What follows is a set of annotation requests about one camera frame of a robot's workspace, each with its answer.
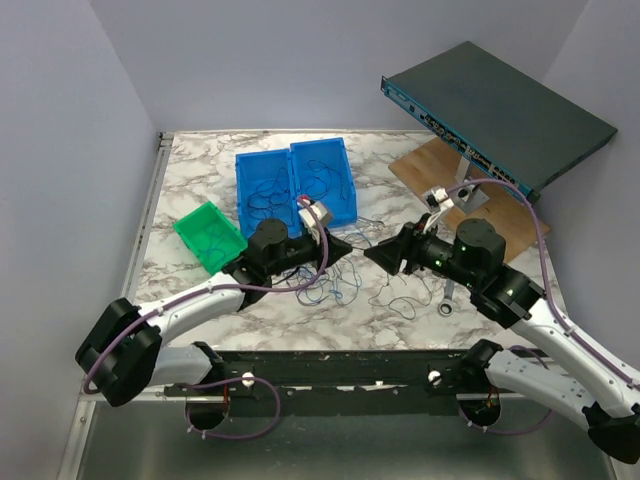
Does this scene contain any green plastic bin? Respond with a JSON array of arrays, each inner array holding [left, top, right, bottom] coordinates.
[[174, 201, 247, 275]]

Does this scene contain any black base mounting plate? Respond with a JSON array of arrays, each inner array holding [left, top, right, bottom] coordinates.
[[164, 340, 502, 417]]

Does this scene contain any aluminium rail frame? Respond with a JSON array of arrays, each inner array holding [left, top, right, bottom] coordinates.
[[68, 130, 616, 479]]

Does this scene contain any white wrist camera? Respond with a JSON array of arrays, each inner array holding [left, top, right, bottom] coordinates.
[[422, 186, 455, 233], [297, 195, 333, 244]]

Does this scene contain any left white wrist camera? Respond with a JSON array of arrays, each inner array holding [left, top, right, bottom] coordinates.
[[297, 195, 333, 244]]

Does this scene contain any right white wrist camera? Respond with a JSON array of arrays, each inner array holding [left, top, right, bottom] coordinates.
[[422, 186, 455, 233]]

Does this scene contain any blue plastic bin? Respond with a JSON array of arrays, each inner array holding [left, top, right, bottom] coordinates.
[[235, 149, 301, 239], [290, 137, 358, 228]]

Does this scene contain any wooden board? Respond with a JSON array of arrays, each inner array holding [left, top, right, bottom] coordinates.
[[389, 138, 540, 277]]

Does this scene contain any blue wire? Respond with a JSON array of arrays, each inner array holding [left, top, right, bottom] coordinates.
[[294, 229, 371, 307]]

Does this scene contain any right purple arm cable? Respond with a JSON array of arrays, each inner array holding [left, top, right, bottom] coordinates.
[[439, 178, 640, 436]]

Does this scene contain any right blue plastic bin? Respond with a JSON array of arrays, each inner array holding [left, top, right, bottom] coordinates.
[[290, 137, 358, 228]]

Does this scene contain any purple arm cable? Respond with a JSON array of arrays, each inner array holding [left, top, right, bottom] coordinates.
[[439, 178, 640, 436], [82, 199, 331, 444]]

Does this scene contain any dark network switch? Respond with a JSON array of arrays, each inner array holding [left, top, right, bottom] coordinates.
[[380, 41, 618, 203]]

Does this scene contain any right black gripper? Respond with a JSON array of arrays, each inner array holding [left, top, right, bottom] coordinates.
[[363, 213, 479, 289]]

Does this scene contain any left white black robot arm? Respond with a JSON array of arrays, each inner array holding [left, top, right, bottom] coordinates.
[[75, 219, 352, 407]]

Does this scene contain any left blue plastic bin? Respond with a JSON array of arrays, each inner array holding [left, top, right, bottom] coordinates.
[[235, 149, 301, 239]]

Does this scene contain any small silver open wrench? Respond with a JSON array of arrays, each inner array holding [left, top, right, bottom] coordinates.
[[358, 217, 385, 229]]

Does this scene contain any metal switch stand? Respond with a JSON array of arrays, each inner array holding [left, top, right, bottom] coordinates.
[[450, 156, 489, 215]]

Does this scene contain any large silver combination wrench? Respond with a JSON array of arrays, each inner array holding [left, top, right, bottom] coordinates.
[[438, 280, 455, 317]]

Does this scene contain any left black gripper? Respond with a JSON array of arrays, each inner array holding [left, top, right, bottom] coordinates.
[[268, 227, 353, 277]]

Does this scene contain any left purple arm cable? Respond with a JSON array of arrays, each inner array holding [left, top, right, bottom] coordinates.
[[82, 199, 331, 444]]

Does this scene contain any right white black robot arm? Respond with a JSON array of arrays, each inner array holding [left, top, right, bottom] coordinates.
[[365, 218, 639, 464]]

